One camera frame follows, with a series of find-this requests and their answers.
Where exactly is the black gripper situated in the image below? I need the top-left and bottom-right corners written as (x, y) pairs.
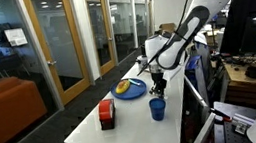
top-left (146, 67), bottom-right (171, 102)

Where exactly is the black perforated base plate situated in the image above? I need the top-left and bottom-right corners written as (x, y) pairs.
top-left (207, 95), bottom-right (256, 143)

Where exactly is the wooden glass door with handle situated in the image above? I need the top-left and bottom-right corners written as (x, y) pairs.
top-left (21, 0), bottom-right (95, 110)

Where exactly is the white metal bracket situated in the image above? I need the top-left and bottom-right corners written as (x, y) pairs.
top-left (230, 110), bottom-right (256, 137)

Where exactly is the small black desk object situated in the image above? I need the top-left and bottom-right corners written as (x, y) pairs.
top-left (244, 65), bottom-right (256, 82)

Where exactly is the red black hand tool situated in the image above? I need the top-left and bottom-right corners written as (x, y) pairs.
top-left (209, 105), bottom-right (234, 125)

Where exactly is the black red tape dispenser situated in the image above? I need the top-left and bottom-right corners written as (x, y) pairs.
top-left (96, 98), bottom-right (120, 132)

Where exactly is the orange sofa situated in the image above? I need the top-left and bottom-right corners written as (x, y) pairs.
top-left (0, 71), bottom-right (53, 143)

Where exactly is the blue plastic cup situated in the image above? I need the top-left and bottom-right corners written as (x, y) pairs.
top-left (147, 96), bottom-right (169, 124)

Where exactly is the yellow toy food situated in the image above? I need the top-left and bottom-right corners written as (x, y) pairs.
top-left (113, 78), bottom-right (133, 95)

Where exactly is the brown cardboard box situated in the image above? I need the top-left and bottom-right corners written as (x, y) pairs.
top-left (157, 21), bottom-right (178, 37)

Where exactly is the wooden desk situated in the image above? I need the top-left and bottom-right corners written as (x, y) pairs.
top-left (220, 56), bottom-right (256, 103)

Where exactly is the blue round plate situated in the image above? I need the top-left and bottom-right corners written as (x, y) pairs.
top-left (108, 75), bottom-right (149, 103)

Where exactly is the white wall sign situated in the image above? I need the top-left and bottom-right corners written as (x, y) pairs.
top-left (3, 26), bottom-right (29, 49)

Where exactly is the white teal plastic utensil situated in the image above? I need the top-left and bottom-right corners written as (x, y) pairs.
top-left (127, 76), bottom-right (143, 88)

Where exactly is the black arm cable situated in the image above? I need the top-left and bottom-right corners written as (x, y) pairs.
top-left (125, 0), bottom-right (223, 77)

